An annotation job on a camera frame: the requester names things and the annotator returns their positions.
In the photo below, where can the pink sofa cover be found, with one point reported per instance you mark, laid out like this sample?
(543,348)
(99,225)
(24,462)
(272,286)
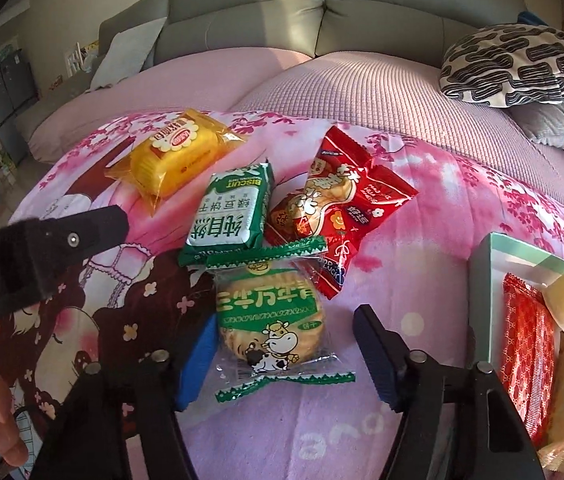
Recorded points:
(361,90)

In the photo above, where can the light green box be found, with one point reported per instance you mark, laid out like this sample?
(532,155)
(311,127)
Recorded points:
(486,300)

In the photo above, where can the person's left hand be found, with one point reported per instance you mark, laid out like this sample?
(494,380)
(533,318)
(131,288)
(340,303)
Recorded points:
(4,405)

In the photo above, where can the grey sofa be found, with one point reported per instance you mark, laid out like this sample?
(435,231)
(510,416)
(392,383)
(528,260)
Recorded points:
(242,15)

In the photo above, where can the light grey cushion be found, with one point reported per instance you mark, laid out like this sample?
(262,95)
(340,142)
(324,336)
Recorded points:
(122,55)

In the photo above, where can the blue cloth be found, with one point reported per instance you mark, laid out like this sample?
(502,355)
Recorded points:
(531,17)

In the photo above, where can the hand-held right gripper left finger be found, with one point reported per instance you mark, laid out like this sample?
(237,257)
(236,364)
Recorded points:
(197,360)

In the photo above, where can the green biscuit packet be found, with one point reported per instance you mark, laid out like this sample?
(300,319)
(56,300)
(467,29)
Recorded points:
(227,210)

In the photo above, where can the black white patterned pillow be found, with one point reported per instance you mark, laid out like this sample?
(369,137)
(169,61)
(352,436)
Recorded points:
(511,65)

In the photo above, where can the yellow wall item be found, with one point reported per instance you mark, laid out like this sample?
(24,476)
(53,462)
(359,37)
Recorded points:
(92,46)

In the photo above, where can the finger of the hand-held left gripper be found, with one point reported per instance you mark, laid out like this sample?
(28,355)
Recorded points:
(87,230)

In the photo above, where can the pink printed blanket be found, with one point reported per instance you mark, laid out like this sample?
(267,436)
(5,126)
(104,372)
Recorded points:
(411,270)

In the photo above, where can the grey pillow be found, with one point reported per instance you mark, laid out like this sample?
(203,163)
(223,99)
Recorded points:
(561,125)

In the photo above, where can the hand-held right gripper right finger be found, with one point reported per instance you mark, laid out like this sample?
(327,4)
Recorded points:
(381,365)

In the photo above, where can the grey-blue refrigerator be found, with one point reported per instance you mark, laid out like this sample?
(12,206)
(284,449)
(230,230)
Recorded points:
(4,105)

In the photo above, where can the yellow cake packet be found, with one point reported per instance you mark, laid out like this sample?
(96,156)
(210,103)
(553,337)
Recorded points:
(177,157)

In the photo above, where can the red rice cracker packet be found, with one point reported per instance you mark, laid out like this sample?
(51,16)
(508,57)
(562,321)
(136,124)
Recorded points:
(322,195)

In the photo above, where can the green-edged round biscuit packet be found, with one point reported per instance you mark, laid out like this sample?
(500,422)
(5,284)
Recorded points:
(272,320)

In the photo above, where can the red patterned snack packet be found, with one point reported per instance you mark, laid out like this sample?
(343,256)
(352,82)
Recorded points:
(526,350)

